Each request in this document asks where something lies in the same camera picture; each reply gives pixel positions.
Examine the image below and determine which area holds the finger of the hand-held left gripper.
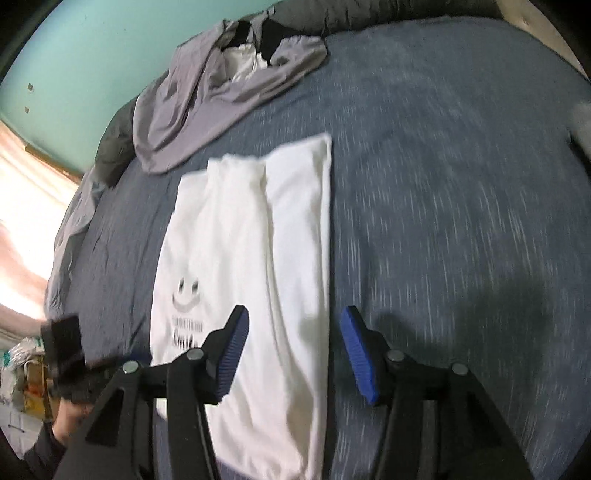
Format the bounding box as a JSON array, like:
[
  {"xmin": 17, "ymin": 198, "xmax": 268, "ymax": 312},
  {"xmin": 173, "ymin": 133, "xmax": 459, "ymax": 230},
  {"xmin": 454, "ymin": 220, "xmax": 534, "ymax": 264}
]
[{"xmin": 87, "ymin": 351, "xmax": 154, "ymax": 378}]

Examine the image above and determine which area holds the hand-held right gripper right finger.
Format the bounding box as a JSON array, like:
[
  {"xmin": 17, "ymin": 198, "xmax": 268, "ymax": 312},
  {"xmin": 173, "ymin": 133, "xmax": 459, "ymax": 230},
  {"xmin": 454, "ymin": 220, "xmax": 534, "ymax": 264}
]
[{"xmin": 340, "ymin": 305, "xmax": 532, "ymax": 480}]

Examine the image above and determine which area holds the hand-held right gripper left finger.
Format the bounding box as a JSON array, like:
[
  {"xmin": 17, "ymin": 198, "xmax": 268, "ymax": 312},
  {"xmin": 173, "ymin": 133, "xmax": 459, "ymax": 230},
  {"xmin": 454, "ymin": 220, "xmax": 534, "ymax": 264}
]
[{"xmin": 53, "ymin": 305, "xmax": 251, "ymax": 480}]

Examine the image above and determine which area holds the white long-sleeved shirt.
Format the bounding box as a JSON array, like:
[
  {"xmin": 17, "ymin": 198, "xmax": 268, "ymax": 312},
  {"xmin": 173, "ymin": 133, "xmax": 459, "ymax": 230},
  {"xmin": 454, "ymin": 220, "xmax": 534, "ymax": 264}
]
[{"xmin": 150, "ymin": 133, "xmax": 334, "ymax": 480}]

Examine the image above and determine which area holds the person's left hand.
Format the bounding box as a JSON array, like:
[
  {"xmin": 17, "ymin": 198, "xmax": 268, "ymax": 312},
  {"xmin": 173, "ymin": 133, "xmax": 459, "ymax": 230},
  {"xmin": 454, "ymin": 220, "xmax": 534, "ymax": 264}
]
[{"xmin": 52, "ymin": 399, "xmax": 95, "ymax": 444}]

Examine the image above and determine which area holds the colourful clutter pile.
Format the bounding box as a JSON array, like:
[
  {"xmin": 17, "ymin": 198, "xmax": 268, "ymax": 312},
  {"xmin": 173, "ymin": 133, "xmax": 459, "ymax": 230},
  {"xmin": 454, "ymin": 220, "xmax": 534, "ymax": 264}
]
[{"xmin": 0, "ymin": 337, "xmax": 58, "ymax": 421}]

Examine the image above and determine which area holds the light grey blanket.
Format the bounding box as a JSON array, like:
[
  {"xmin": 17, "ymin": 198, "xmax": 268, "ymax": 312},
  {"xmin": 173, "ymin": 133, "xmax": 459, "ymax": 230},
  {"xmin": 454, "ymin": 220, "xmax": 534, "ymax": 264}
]
[{"xmin": 44, "ymin": 166, "xmax": 107, "ymax": 319}]

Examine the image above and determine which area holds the blue bed sheet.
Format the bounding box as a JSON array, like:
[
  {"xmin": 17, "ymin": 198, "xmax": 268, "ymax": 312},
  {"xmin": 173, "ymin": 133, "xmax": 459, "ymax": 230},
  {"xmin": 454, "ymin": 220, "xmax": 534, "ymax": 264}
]
[{"xmin": 44, "ymin": 16, "xmax": 591, "ymax": 480}]

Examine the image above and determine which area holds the grey jacket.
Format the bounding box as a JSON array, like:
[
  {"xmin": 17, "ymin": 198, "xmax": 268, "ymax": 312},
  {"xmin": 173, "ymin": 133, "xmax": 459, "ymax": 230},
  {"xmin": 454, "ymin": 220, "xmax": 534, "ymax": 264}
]
[{"xmin": 133, "ymin": 18, "xmax": 329, "ymax": 175}]

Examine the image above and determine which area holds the white garment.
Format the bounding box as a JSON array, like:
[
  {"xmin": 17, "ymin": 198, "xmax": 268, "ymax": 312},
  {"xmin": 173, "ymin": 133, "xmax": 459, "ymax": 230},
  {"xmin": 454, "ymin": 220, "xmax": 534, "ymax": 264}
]
[{"xmin": 221, "ymin": 44, "xmax": 271, "ymax": 83}]

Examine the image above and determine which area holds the cream tufted headboard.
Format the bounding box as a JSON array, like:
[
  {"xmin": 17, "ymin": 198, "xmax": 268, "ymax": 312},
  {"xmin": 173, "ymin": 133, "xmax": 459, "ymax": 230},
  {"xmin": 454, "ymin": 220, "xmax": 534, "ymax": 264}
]
[{"xmin": 494, "ymin": 0, "xmax": 587, "ymax": 75}]

